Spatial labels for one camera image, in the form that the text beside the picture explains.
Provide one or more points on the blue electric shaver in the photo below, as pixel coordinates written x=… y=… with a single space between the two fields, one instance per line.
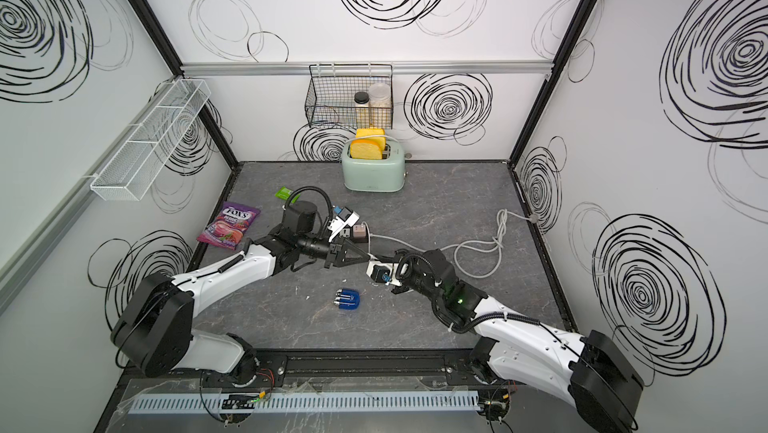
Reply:
x=347 y=299

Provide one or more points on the pink USB charger adapter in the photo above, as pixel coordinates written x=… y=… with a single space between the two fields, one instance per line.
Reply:
x=359 y=233

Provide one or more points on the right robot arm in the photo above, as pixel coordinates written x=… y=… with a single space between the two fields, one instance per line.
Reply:
x=588 y=372

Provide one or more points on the purple candy bag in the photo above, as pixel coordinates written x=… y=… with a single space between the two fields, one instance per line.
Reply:
x=229 y=225

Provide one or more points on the mint green toaster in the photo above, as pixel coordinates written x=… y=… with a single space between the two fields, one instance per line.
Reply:
x=385 y=175

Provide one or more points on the white slotted cable duct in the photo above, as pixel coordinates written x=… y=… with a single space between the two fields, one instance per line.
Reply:
x=329 y=402

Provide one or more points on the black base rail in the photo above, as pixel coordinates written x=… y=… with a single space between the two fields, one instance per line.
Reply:
x=453 y=367

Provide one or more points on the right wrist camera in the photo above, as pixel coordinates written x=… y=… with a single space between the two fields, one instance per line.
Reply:
x=385 y=275

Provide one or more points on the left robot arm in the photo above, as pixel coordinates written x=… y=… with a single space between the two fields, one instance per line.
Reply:
x=155 y=332

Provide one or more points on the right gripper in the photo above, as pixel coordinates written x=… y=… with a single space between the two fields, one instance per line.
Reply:
x=408 y=258

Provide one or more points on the black power strip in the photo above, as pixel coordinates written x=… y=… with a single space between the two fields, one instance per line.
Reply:
x=345 y=233

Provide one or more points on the black wire wall basket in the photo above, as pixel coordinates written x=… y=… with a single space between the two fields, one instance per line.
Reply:
x=331 y=89

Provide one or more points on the yellow toast slice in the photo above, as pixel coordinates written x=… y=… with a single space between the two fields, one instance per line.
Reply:
x=367 y=149
x=375 y=135

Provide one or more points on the white mesh wall shelf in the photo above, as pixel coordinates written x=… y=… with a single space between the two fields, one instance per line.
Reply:
x=168 y=136

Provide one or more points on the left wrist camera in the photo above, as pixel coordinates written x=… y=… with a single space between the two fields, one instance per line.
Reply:
x=341 y=218

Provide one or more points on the dark lid spice jar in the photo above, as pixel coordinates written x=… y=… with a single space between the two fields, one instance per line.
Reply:
x=362 y=109

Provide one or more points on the white lid spice jar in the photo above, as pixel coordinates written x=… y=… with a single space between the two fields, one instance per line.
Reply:
x=380 y=105

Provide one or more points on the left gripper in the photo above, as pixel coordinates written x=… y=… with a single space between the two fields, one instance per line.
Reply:
x=337 y=254

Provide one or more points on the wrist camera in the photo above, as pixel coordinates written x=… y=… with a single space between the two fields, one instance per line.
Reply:
x=341 y=218
x=385 y=275

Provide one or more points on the rear yellow toast slice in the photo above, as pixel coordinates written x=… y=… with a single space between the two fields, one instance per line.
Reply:
x=375 y=135

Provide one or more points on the front yellow toast slice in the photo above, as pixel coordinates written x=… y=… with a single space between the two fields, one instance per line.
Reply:
x=367 y=149

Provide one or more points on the green snack packet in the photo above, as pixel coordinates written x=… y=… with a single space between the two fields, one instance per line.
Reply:
x=283 y=193

